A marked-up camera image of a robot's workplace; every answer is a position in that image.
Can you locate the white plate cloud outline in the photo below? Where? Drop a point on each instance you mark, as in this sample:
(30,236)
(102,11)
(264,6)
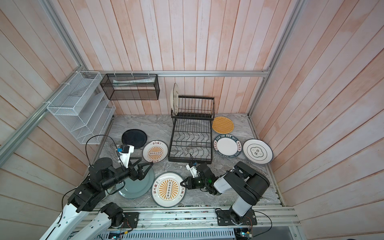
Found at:
(258,151)

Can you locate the white plate green patterned rim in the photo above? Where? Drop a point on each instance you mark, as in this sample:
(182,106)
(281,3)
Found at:
(227,146)

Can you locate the cream floral plate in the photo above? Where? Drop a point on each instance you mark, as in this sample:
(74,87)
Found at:
(174,98)

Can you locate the yellow woven round trivet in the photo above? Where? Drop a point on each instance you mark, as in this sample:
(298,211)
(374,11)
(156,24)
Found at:
(223,125)

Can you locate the orange sunburst plate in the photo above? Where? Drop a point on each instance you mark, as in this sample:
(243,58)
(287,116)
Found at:
(155,151)
(167,191)

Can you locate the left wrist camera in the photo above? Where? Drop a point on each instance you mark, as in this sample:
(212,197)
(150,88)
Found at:
(124,152)

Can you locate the grey-green plain plate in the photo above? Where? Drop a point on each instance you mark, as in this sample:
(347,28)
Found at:
(130,189)

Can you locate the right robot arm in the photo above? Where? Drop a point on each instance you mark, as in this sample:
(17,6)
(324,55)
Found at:
(249,184)

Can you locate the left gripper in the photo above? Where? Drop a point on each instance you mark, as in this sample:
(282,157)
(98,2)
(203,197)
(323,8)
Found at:
(135,176)

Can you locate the black wire dish rack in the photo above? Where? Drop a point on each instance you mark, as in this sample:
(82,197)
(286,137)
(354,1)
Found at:
(192,134)

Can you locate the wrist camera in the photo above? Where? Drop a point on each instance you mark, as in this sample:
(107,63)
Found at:
(192,167)
(124,152)

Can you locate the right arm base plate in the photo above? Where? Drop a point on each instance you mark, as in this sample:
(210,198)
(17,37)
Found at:
(230,218)

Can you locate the white mesh wall shelf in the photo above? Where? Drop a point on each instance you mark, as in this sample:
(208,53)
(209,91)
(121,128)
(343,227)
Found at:
(84,112)

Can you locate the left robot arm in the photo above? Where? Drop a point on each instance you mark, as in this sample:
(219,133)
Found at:
(84,198)

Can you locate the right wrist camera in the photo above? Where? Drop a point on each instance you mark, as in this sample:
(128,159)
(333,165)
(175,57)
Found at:
(192,167)

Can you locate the aluminium front rail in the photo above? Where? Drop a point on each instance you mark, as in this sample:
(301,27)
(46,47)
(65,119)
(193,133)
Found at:
(205,217)

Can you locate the black round plate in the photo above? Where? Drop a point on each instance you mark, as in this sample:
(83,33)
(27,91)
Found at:
(134,137)

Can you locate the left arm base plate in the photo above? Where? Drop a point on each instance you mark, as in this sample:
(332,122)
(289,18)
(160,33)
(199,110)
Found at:
(125,220)

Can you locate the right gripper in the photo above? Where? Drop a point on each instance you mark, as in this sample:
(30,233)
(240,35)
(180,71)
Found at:
(190,182)

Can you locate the black mesh wall basket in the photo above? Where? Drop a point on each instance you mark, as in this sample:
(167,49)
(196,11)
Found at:
(131,87)

